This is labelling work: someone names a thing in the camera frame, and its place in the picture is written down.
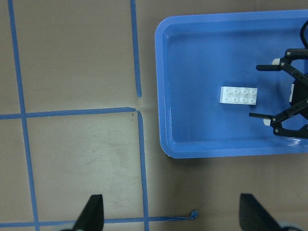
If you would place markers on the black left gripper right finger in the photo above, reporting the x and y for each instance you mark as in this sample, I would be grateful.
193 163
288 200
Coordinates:
253 216

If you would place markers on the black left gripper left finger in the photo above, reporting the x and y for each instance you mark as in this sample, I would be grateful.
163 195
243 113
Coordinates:
92 216

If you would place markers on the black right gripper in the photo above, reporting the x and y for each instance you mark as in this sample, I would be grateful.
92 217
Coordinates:
298 96

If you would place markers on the white block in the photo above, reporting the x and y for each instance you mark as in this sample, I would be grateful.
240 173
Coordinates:
248 96
229 95

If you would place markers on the blue plastic tray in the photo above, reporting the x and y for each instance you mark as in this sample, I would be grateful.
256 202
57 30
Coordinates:
196 55

